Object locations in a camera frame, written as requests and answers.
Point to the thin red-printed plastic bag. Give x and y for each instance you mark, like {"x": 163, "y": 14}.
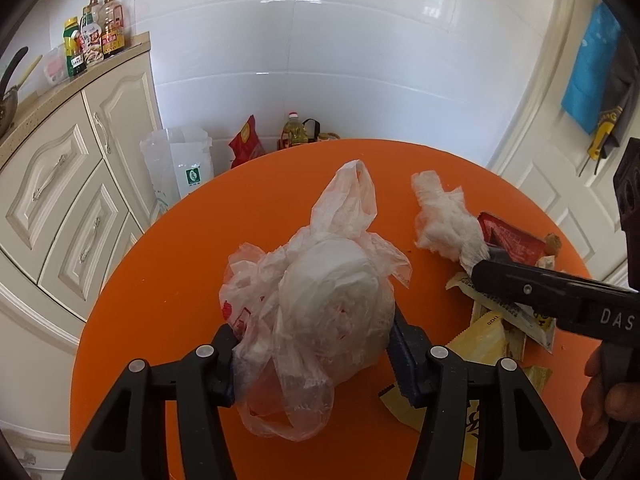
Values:
{"x": 320, "y": 285}

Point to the white bag green logo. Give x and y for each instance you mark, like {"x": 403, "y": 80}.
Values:
{"x": 175, "y": 165}

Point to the red plastic bag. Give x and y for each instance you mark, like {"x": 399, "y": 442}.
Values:
{"x": 247, "y": 142}

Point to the clear plastic food box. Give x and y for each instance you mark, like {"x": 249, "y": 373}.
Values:
{"x": 52, "y": 67}

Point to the picture label sauce bottle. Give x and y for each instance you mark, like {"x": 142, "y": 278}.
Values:
{"x": 91, "y": 42}

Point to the small brown food piece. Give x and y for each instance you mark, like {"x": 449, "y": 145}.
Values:
{"x": 552, "y": 243}

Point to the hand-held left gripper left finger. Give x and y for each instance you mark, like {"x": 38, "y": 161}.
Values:
{"x": 227, "y": 365}

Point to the dark patterned tote bag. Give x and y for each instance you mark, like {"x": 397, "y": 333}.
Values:
{"x": 314, "y": 129}

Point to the dark capped tall bottle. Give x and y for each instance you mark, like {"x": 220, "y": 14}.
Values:
{"x": 92, "y": 5}

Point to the blue apron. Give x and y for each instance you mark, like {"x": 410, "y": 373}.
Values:
{"x": 590, "y": 75}

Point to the person's right hand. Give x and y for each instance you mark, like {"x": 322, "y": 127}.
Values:
{"x": 592, "y": 410}

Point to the wooden spatula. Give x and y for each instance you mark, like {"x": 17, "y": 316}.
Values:
{"x": 31, "y": 72}

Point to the orange round table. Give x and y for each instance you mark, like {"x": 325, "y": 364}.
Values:
{"x": 165, "y": 280}

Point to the grey apron yellow trim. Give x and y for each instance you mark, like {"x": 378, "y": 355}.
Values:
{"x": 622, "y": 100}

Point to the yellow cooking oil bottle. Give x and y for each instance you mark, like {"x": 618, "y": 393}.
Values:
{"x": 295, "y": 130}

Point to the green yellow bottle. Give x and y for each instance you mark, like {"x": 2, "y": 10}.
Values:
{"x": 69, "y": 32}

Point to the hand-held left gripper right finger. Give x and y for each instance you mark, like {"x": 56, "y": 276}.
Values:
{"x": 404, "y": 362}

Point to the long tissue wad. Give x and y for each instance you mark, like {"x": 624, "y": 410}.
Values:
{"x": 445, "y": 220}

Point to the dark red snack packet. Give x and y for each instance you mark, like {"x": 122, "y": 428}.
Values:
{"x": 515, "y": 245}

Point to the plain yellow foil packet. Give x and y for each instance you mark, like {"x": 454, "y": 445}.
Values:
{"x": 480, "y": 345}

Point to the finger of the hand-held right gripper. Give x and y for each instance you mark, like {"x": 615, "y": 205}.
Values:
{"x": 520, "y": 287}

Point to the white panel door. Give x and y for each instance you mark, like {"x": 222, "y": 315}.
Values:
{"x": 540, "y": 170}

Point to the cream kitchen base cabinet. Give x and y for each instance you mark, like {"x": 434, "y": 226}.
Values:
{"x": 60, "y": 185}

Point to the small dark sauce bottle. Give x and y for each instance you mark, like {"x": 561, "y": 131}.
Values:
{"x": 76, "y": 62}

